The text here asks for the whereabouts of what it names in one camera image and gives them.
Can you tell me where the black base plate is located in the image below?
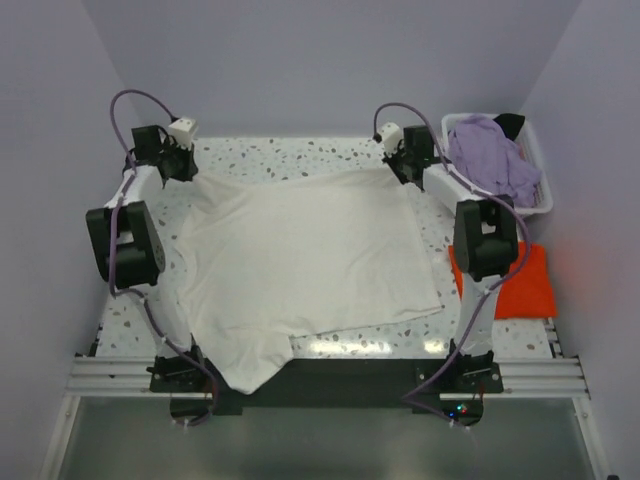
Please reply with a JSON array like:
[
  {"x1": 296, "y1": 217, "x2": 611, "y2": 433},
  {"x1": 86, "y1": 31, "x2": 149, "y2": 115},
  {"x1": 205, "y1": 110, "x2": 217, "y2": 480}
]
[{"x1": 147, "y1": 357, "x2": 504, "y2": 418}]

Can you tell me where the lilac t shirt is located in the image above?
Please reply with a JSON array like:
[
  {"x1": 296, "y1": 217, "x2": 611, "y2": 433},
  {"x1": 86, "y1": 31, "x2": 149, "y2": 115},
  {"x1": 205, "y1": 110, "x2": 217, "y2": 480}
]
[{"x1": 447, "y1": 114, "x2": 542, "y2": 208}]

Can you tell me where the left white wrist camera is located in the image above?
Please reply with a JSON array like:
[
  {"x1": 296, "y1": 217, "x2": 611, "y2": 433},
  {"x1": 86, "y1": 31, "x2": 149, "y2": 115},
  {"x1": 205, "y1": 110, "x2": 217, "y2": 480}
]
[{"x1": 167, "y1": 117, "x2": 199, "y2": 150}]

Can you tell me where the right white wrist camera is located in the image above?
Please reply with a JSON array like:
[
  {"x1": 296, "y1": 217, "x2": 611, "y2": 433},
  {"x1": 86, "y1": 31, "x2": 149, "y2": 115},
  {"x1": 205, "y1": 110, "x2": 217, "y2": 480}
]
[{"x1": 374, "y1": 122, "x2": 404, "y2": 155}]

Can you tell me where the black garment in basket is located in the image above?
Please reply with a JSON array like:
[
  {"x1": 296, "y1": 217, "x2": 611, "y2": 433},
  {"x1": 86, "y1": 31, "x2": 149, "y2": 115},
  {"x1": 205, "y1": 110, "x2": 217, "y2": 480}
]
[{"x1": 493, "y1": 113, "x2": 526, "y2": 142}]

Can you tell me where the white t shirt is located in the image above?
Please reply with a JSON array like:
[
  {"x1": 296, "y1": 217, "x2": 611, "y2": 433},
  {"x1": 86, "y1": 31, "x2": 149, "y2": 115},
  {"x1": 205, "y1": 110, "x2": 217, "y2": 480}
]
[{"x1": 176, "y1": 168, "x2": 441, "y2": 394}]

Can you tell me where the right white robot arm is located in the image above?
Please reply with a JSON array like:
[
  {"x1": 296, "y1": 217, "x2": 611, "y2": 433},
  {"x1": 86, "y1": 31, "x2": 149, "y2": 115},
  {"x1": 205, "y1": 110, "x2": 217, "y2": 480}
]
[{"x1": 374, "y1": 123, "x2": 519, "y2": 394}]

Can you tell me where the aluminium rail frame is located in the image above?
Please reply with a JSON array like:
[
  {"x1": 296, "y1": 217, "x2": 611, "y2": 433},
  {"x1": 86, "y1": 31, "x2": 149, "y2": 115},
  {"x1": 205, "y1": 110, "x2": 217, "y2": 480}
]
[{"x1": 66, "y1": 319, "x2": 589, "y2": 399}]

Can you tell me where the folded orange t shirt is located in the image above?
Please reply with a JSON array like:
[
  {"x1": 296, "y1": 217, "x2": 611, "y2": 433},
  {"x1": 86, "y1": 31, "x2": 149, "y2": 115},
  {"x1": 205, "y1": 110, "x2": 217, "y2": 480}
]
[{"x1": 448, "y1": 241, "x2": 557, "y2": 320}]

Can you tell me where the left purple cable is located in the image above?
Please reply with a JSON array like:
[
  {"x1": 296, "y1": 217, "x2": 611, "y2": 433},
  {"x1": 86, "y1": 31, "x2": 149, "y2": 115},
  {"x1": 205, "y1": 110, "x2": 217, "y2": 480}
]
[{"x1": 108, "y1": 89, "x2": 224, "y2": 427}]

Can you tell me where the white laundry basket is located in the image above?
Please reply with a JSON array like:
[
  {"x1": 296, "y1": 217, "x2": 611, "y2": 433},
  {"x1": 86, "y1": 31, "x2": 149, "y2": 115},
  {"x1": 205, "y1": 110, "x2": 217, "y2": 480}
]
[{"x1": 441, "y1": 113, "x2": 553, "y2": 216}]

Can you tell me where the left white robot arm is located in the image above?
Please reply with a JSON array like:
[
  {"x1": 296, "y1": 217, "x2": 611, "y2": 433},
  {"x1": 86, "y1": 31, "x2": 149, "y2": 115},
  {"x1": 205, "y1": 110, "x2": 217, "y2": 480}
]
[{"x1": 85, "y1": 117, "x2": 210, "y2": 393}]

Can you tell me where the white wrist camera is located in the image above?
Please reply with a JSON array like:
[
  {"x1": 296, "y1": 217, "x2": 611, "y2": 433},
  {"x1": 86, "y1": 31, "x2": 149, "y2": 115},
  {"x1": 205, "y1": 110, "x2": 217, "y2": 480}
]
[
  {"x1": 374, "y1": 122, "x2": 404, "y2": 155},
  {"x1": 167, "y1": 117, "x2": 199, "y2": 150}
]

